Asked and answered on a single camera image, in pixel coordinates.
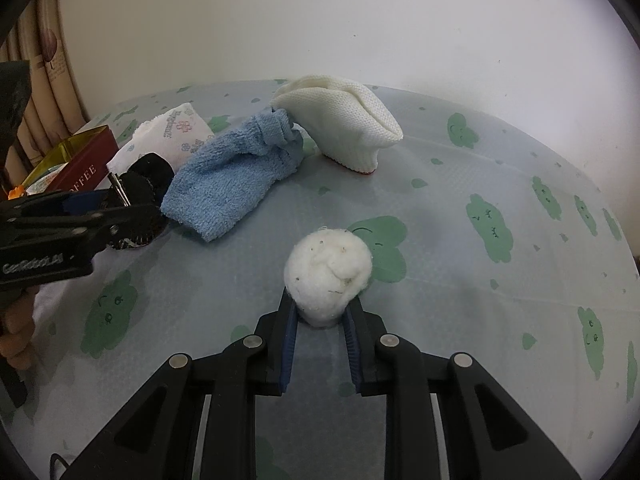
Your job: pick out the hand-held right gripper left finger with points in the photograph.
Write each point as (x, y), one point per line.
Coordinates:
(289, 340)

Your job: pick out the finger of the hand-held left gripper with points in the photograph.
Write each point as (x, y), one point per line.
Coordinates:
(125, 220)
(85, 201)

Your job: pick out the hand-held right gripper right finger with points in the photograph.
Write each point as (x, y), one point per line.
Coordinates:
(352, 345)

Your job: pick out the red tin box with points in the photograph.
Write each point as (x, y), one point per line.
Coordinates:
(87, 165)

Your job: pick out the white wet wipes packet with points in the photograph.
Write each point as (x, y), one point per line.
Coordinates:
(47, 180)

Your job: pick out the dark brown coin purse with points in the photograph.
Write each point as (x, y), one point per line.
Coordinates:
(145, 175)

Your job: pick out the orange plush toy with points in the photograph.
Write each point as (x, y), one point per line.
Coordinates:
(17, 191)

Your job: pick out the white cotton ball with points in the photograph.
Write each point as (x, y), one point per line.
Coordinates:
(325, 270)

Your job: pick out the white floral-print pouch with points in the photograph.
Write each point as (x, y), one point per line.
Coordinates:
(170, 130)

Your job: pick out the blue towel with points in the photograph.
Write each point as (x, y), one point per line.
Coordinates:
(225, 175)

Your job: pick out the white knitted glove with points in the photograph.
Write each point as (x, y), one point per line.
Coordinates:
(345, 110)

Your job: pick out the person's left hand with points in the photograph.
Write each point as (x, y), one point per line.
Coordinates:
(17, 335)

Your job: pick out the beige printed curtain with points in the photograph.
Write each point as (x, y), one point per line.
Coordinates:
(50, 60)

